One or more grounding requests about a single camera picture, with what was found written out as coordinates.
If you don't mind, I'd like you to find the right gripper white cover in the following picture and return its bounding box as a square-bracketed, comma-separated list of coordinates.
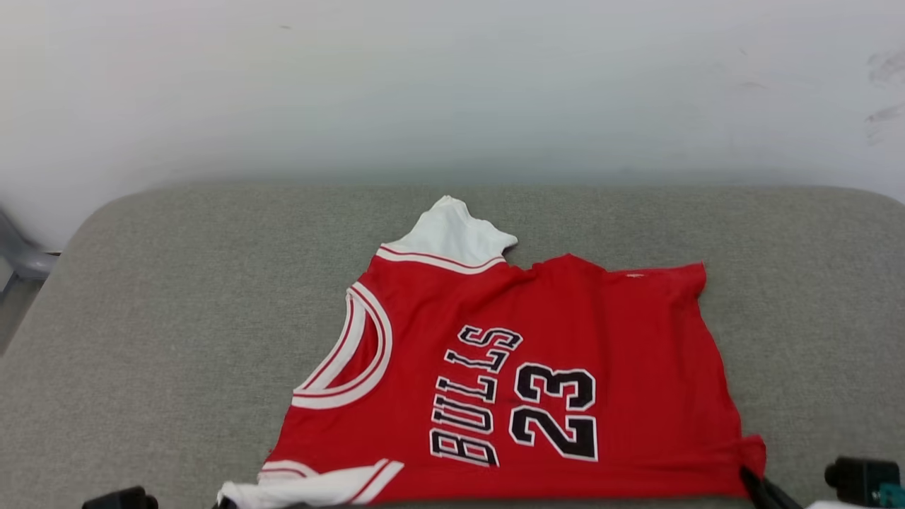
[739, 467, 860, 509]

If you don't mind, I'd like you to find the red white basketball jersey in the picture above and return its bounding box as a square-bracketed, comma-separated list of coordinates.
[216, 195, 768, 509]

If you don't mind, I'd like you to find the grey fabric sofa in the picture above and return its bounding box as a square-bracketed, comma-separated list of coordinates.
[0, 184, 905, 509]

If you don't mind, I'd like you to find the grey plastic furniture leg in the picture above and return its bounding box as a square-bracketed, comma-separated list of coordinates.
[0, 211, 60, 298]

